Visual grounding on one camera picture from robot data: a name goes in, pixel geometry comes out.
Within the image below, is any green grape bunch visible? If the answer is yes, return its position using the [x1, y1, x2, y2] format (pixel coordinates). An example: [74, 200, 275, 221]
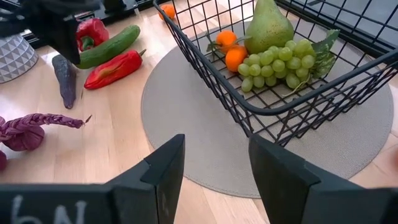
[237, 29, 341, 97]

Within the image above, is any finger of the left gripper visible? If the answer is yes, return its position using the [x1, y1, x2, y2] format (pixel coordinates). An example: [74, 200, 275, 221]
[37, 17, 82, 65]

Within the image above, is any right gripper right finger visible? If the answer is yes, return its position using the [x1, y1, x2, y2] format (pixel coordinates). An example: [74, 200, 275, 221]
[248, 134, 368, 224]

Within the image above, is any orange mandarin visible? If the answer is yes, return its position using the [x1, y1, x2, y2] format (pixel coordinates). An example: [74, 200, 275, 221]
[215, 29, 239, 50]
[224, 45, 249, 73]
[158, 3, 177, 21]

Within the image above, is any white geometric patterned pot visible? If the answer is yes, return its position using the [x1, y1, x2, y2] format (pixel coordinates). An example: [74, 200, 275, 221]
[0, 33, 39, 84]

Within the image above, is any braided red onion string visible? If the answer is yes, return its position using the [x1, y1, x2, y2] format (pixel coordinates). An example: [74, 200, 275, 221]
[0, 113, 93, 172]

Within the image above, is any green cucumber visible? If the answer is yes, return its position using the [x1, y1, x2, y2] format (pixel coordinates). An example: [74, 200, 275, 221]
[74, 24, 141, 70]

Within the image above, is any green pear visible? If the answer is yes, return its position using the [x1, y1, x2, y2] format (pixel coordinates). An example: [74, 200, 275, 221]
[244, 0, 295, 55]

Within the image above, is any long red pepper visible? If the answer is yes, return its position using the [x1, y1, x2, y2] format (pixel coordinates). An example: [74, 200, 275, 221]
[83, 49, 147, 90]

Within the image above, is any red bell pepper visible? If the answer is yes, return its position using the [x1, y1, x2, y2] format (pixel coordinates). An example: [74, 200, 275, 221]
[75, 17, 110, 52]

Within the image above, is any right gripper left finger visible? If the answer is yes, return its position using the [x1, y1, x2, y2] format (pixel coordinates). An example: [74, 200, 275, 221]
[105, 134, 186, 224]

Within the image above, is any black wire basket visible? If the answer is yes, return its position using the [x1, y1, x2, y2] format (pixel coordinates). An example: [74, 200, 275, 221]
[152, 0, 398, 147]

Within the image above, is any round grey placemat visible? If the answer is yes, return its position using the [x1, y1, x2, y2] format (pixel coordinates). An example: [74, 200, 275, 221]
[141, 20, 394, 199]

